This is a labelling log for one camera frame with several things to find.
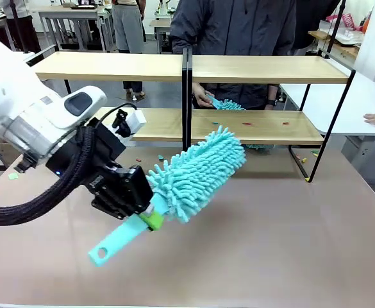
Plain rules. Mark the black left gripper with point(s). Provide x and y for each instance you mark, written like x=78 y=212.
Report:
x=107 y=195

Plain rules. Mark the teal microfiber duster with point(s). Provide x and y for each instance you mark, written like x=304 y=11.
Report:
x=229 y=104

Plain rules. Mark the person's left forearm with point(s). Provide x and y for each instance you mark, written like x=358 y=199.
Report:
x=272 y=91

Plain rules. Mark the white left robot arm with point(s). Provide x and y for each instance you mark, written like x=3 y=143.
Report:
x=30 y=109

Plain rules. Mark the person's right hand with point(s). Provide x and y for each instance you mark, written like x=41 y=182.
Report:
x=201 y=96

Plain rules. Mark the person's left hand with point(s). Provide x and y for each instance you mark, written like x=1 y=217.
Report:
x=269 y=107

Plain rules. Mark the black wrist watch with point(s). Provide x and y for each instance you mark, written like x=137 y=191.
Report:
x=270 y=102

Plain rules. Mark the small background table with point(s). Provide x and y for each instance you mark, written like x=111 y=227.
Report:
x=161 y=32

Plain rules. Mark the background person grey trousers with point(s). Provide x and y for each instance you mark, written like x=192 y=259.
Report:
x=128 y=29

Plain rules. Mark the person in dark grey jacket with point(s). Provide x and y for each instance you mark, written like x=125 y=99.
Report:
x=232 y=29

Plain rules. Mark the grey background workbench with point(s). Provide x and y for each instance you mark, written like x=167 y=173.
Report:
x=75 y=19

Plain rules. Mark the background person dark trousers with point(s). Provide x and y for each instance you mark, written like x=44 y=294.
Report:
x=22 y=29

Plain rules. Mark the black stand pole with base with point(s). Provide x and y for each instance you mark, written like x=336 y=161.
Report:
x=19 y=25

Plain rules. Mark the large white table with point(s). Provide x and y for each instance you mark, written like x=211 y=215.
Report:
x=350 y=106

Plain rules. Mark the background person black clothes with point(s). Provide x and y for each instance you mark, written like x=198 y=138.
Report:
x=315 y=22

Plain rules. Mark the wooden workbench with clutter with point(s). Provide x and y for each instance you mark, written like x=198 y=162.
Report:
x=341 y=41

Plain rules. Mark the pink sign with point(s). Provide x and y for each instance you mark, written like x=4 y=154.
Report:
x=348 y=20

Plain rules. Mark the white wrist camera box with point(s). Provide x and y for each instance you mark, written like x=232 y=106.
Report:
x=132 y=122

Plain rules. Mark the wooden shelf unit black frame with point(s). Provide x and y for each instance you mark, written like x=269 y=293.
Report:
x=264 y=69
x=110 y=65

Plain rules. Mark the black camera stand pole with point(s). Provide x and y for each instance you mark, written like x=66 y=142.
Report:
x=334 y=25

